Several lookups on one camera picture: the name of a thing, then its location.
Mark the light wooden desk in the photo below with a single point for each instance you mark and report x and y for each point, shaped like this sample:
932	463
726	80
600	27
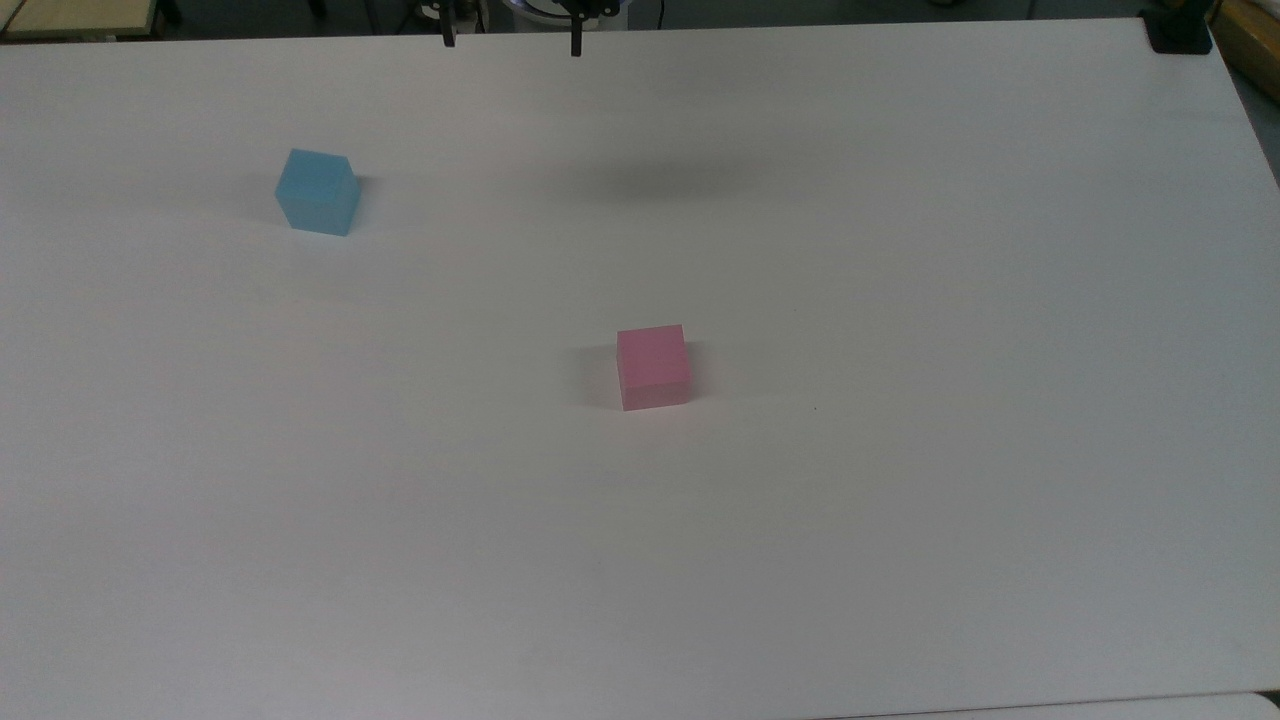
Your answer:
75	15

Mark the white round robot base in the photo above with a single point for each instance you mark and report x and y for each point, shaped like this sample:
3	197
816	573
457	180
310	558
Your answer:
530	6

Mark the blue foam cube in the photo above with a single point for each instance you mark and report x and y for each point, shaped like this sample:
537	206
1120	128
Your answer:
318	195

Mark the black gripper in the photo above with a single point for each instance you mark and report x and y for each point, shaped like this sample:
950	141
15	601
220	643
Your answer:
592	7

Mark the wooden board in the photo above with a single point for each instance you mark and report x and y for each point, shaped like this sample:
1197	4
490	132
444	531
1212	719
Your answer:
1252	40

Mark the pink foam cube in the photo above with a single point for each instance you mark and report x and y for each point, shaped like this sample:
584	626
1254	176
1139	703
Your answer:
652	368

